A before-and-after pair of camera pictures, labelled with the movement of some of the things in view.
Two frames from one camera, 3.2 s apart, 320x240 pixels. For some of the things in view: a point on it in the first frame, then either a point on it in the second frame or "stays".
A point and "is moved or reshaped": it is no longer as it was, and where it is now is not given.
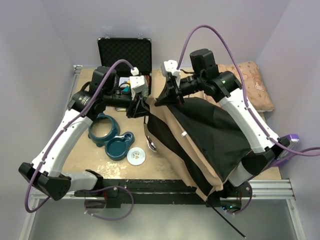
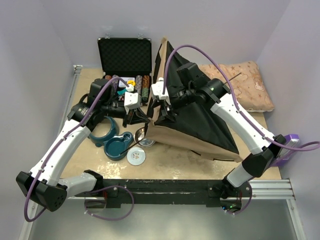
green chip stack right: (145, 94) stays
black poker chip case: (137, 51) stays
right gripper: (171, 97) → (167, 115)
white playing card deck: (122, 80) stays
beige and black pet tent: (199, 141) is moved or reshaped
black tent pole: (225, 219) → (130, 147)
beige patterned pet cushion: (258, 98) stays
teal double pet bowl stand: (104, 130) stays
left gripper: (138, 108) → (134, 117)
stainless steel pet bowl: (151, 144) → (141, 140)
